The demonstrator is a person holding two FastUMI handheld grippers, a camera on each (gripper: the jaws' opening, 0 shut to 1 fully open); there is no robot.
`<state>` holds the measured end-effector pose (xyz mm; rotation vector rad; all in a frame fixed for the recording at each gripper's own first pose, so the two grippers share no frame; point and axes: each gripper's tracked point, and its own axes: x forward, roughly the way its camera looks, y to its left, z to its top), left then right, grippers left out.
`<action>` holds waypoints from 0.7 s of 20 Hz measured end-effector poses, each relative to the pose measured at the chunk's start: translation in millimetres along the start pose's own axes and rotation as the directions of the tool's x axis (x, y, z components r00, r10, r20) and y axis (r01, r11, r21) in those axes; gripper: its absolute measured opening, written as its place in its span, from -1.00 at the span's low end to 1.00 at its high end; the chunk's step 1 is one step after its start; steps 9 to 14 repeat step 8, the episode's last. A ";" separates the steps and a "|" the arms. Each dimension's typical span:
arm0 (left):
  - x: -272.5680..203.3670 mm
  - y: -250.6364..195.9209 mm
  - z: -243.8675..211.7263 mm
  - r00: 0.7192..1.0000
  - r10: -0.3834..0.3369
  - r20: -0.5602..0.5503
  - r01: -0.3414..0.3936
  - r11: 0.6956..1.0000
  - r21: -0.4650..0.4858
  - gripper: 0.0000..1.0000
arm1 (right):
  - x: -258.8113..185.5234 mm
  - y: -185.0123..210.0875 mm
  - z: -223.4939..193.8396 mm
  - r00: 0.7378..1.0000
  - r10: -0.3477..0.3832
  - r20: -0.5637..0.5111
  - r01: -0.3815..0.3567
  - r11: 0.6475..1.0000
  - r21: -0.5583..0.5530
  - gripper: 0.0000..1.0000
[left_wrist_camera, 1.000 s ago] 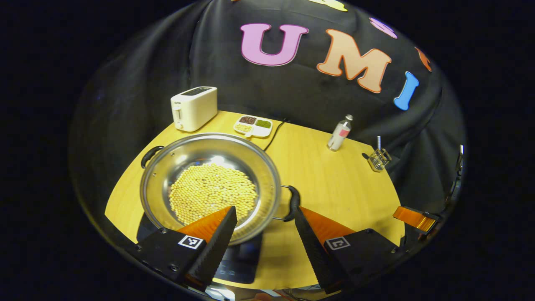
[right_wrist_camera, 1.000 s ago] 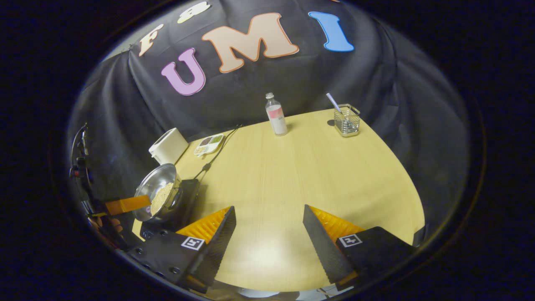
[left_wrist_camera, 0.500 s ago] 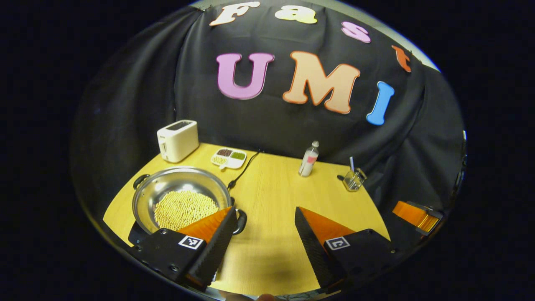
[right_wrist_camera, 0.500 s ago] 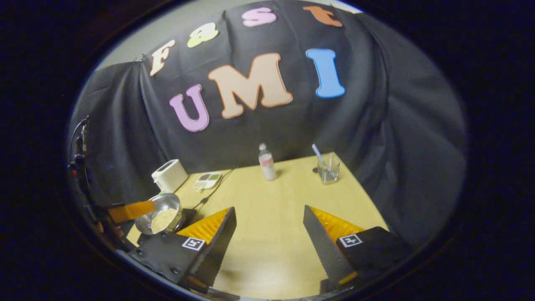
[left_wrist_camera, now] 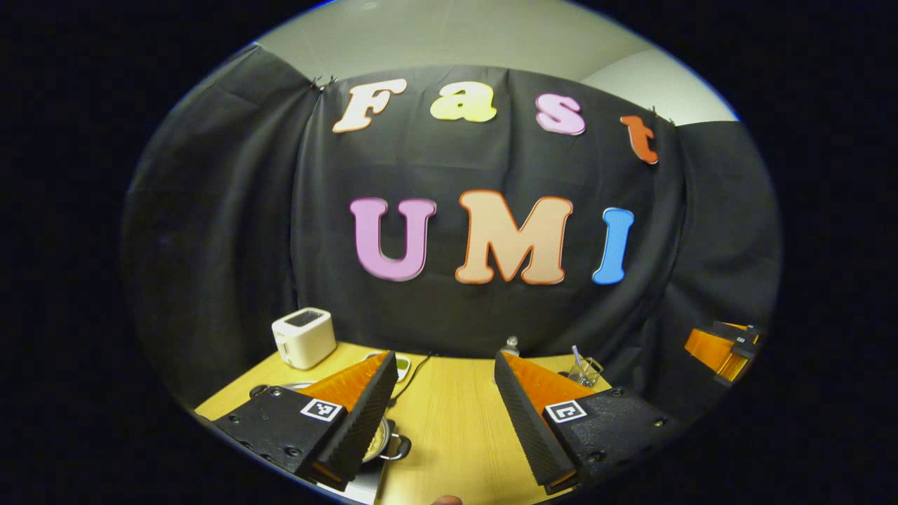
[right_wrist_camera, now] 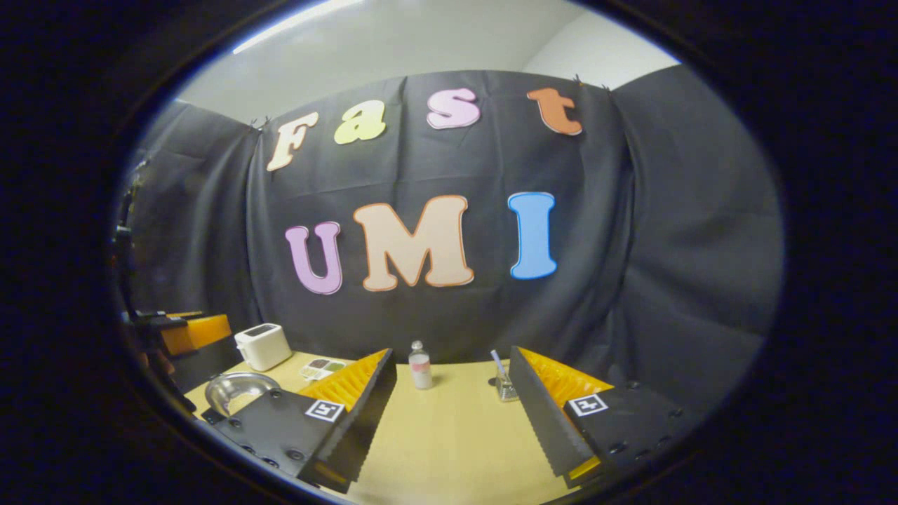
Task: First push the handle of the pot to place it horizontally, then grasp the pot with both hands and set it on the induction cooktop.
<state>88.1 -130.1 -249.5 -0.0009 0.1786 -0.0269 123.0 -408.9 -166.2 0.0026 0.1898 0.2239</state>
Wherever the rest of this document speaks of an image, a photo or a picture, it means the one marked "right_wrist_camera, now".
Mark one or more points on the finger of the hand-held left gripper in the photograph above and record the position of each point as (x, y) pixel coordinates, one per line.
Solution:
(203, 331)

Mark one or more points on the white divided dish of grains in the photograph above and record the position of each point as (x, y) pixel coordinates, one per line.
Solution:
(323, 368)

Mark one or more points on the white straw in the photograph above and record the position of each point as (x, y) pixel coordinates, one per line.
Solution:
(497, 362)

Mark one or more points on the white toaster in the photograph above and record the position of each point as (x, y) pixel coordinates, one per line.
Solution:
(263, 347)

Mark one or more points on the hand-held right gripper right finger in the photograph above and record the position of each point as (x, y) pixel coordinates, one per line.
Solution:
(544, 428)

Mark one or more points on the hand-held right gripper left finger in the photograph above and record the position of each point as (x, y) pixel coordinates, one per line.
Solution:
(361, 428)

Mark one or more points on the clear glass cup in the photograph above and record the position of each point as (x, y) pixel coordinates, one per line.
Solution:
(506, 389)

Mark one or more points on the clear bottle with pink label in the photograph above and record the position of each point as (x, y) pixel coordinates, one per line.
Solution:
(421, 368)

